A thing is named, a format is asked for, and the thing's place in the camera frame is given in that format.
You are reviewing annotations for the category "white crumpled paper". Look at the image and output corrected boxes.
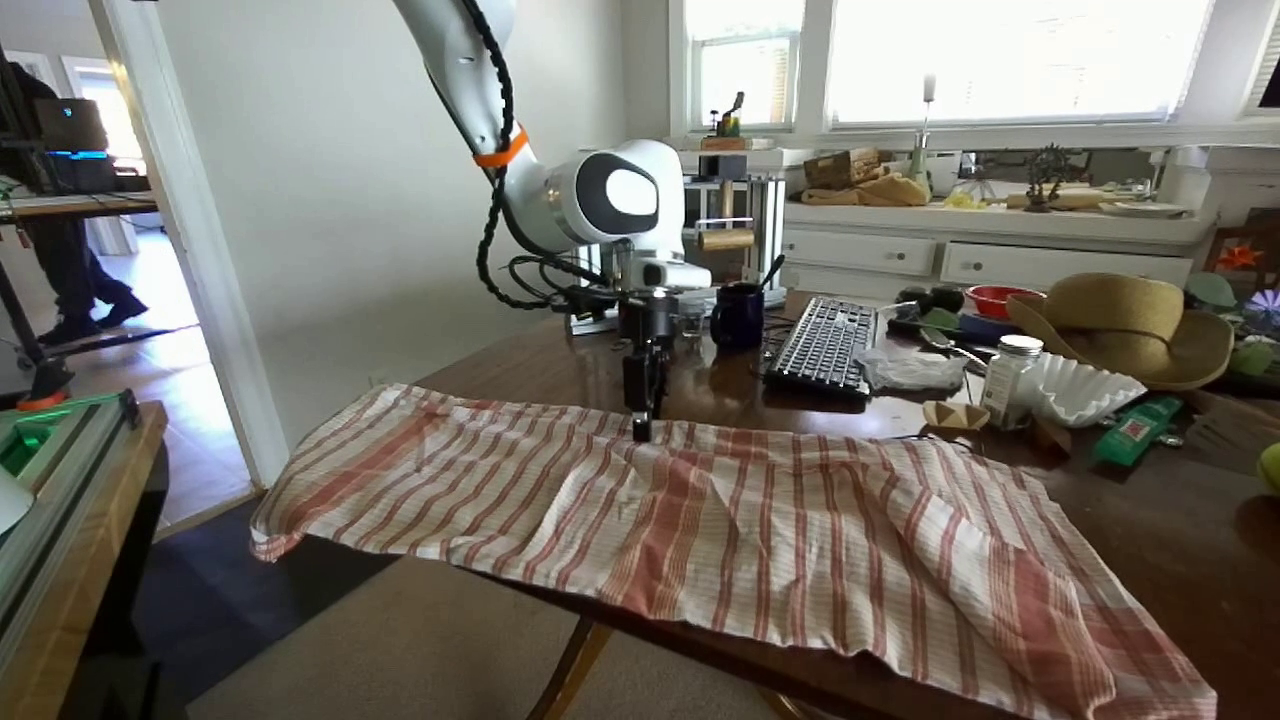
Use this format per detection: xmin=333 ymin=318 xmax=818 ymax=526
xmin=865 ymin=343 xmax=963 ymax=391

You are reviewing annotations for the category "white drawer cabinet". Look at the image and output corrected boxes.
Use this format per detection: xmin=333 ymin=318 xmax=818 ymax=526
xmin=777 ymin=142 xmax=1280 ymax=302

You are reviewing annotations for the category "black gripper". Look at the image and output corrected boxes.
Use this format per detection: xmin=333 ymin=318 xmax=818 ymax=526
xmin=619 ymin=265 xmax=672 ymax=444

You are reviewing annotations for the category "yellow green ball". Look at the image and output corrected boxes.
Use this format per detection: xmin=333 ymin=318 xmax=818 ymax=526
xmin=1257 ymin=444 xmax=1280 ymax=491

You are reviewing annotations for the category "green packaged item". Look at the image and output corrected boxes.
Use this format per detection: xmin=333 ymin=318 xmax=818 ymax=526
xmin=1091 ymin=394 xmax=1184 ymax=468

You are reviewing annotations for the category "black metal sculpture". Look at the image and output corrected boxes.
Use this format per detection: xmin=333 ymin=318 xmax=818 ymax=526
xmin=1012 ymin=142 xmax=1106 ymax=211

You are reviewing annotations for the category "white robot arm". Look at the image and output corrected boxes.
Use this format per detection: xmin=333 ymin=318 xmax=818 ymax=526
xmin=398 ymin=0 xmax=711 ymax=439

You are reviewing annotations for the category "black computer keyboard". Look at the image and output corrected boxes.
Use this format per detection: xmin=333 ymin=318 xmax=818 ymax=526
xmin=763 ymin=294 xmax=888 ymax=400

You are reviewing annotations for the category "red striped white tablecloth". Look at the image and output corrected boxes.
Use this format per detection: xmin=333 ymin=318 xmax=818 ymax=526
xmin=253 ymin=385 xmax=1215 ymax=720

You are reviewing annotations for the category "white egg carton tray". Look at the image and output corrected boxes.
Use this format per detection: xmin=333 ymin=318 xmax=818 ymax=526
xmin=1021 ymin=351 xmax=1143 ymax=429

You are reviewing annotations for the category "wooden side workbench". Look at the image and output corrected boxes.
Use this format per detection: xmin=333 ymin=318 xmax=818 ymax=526
xmin=0 ymin=391 xmax=168 ymax=720

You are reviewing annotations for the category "white plastic bottle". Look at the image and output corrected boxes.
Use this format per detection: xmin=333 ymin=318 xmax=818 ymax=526
xmin=986 ymin=333 xmax=1042 ymax=429

